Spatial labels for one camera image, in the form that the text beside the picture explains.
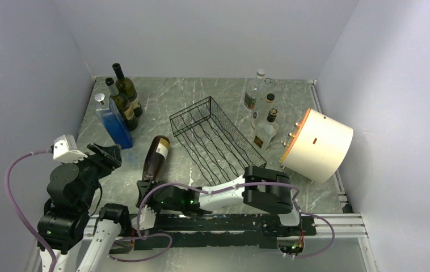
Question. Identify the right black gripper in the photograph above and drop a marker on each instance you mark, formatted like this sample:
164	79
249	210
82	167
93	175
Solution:
144	186

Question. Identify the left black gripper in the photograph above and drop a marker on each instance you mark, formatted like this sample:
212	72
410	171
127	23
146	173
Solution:
107	158

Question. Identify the clear bottle white label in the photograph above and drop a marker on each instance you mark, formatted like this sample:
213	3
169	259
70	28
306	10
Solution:
261	108

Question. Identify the frosted clear slim bottle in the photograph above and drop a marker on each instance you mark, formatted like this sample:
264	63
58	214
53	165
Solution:
253	89

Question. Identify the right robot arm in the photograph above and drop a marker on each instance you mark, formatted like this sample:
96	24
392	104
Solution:
264	189

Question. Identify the dark green black-capped bottle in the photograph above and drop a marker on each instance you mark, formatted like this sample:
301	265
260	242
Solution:
126	86

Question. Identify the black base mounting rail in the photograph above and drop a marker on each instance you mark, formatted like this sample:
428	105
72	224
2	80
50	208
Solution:
227	230

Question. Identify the clear bottle orange black label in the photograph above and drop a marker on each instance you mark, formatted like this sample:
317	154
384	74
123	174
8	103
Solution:
266	130

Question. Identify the dark red gold-capped bottle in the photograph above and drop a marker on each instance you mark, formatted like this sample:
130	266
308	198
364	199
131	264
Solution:
155	158

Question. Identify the blue clear glass bottle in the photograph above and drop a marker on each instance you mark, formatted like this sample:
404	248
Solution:
112	121

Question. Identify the beige cylindrical lamp shade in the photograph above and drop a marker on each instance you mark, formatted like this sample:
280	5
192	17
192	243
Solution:
317	146

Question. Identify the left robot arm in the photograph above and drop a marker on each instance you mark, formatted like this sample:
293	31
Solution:
62	227

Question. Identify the green bottle silver cap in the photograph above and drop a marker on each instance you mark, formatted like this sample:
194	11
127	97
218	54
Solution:
123	104

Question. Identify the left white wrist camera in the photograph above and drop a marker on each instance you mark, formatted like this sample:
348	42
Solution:
66	151

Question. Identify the black wire wine rack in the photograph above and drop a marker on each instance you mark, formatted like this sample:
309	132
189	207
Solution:
218	149

